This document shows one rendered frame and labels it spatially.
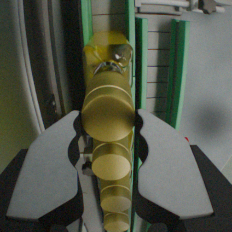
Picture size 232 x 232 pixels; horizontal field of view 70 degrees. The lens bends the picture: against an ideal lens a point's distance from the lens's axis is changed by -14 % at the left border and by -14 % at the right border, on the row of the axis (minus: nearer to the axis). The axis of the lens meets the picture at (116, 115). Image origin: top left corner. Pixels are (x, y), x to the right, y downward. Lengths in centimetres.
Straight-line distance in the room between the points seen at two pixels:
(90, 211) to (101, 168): 62
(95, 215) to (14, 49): 68
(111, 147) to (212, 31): 51
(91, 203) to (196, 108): 50
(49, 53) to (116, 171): 40
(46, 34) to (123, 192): 42
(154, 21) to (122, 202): 33
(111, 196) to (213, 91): 54
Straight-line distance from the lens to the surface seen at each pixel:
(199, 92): 64
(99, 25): 40
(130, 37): 32
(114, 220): 25
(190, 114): 67
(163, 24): 41
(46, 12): 51
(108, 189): 20
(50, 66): 52
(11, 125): 25
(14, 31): 28
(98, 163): 16
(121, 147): 16
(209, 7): 31
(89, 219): 84
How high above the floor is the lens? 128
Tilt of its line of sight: 60 degrees down
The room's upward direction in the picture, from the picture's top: 176 degrees clockwise
